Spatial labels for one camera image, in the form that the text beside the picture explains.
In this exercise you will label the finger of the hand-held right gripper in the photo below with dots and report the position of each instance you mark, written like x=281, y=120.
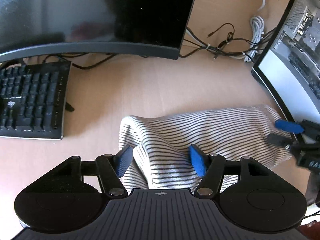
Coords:
x=288, y=126
x=277, y=140

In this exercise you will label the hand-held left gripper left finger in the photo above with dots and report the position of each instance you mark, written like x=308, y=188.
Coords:
x=123, y=161

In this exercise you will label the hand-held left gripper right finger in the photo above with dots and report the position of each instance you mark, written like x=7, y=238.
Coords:
x=198, y=162

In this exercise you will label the striped long-sleeve shirt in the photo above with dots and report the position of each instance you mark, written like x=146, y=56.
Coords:
x=200, y=132

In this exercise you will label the curved monitor lit screen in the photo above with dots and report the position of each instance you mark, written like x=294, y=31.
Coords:
x=290, y=75

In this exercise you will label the dark red fleece clothing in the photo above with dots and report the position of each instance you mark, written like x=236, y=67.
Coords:
x=311, y=231

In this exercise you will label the black keyboard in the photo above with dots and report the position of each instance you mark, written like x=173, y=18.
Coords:
x=32, y=100

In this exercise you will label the curved monitor dark screen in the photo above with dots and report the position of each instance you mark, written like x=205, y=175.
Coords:
x=100, y=12

